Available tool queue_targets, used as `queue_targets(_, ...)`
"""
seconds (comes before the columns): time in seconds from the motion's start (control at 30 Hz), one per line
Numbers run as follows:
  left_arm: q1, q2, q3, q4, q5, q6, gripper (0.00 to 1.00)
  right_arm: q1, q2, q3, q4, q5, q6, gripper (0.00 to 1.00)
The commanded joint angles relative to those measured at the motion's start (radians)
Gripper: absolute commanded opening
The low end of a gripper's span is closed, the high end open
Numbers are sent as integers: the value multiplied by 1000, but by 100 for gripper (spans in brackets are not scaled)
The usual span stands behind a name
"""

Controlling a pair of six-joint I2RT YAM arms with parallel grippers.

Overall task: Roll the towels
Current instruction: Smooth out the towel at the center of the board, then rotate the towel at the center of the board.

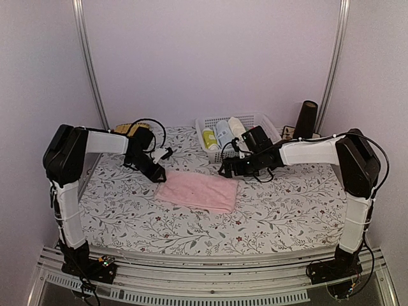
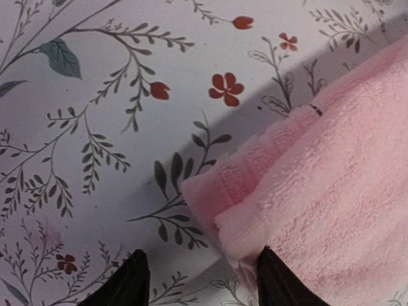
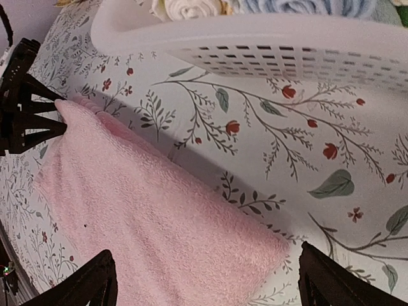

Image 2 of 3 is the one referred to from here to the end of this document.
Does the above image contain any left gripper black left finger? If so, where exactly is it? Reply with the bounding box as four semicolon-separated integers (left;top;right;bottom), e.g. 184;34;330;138
78;249;150;306

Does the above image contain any pink towel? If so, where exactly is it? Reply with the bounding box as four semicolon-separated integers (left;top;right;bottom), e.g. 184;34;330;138
182;38;407;305

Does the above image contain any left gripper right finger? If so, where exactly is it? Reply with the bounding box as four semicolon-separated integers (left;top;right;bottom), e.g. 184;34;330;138
256;246;328;306

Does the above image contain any floral tablecloth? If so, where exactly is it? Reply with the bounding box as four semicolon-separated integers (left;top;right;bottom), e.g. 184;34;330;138
1;1;407;305

